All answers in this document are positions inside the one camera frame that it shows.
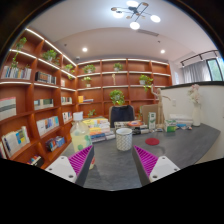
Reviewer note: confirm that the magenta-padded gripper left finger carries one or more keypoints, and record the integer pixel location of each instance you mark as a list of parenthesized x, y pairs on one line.
[(61, 166)]

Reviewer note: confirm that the black-framed window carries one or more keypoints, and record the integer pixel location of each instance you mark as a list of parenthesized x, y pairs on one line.
[(215, 69)]

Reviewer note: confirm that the stack of dark books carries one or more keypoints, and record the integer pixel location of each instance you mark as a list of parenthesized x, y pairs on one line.
[(133, 128)]

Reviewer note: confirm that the tall green-white carton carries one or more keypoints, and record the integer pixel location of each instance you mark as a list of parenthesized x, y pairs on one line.
[(152, 120)]

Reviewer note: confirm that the flat round red coaster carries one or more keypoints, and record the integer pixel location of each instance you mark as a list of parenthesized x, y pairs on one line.
[(152, 141)]

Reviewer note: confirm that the white triangle-patterned cup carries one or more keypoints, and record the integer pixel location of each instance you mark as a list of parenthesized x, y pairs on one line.
[(124, 140)]

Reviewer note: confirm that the wooden shelf unit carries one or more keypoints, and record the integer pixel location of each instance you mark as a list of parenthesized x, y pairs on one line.
[(30, 110)]

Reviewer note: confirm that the white vase with flowers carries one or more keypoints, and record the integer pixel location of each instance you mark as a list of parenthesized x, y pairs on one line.
[(196, 115)]

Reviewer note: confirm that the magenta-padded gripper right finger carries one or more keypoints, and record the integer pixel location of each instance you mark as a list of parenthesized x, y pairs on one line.
[(161, 166)]

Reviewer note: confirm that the stack of white tissue packs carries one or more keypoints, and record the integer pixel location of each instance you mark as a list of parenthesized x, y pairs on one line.
[(180, 118)]

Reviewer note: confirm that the ceiling air vent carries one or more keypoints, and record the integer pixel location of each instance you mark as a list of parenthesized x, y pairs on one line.
[(148, 32)]

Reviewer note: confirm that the stack of colourful books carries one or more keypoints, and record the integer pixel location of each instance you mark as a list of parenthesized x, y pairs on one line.
[(98, 128)]

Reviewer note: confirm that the black ceiling track rail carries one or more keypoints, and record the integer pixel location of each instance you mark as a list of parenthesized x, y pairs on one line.
[(200, 56)]

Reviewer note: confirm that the grey curtain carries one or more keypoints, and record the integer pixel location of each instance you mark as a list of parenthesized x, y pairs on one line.
[(196, 71)]

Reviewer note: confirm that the dark office chair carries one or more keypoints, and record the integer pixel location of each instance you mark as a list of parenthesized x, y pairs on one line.
[(121, 115)]

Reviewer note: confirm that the green-white box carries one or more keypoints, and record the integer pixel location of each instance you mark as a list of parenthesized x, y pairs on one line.
[(170, 126)]

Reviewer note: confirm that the wooden artist mannequin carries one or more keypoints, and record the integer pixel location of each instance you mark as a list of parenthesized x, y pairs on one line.
[(160, 106)]

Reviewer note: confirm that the white wall socket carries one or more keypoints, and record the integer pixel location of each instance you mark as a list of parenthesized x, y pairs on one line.
[(173, 102)]

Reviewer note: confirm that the round recessed ceiling light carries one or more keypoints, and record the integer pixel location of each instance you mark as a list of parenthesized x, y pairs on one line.
[(162, 51), (84, 49)]

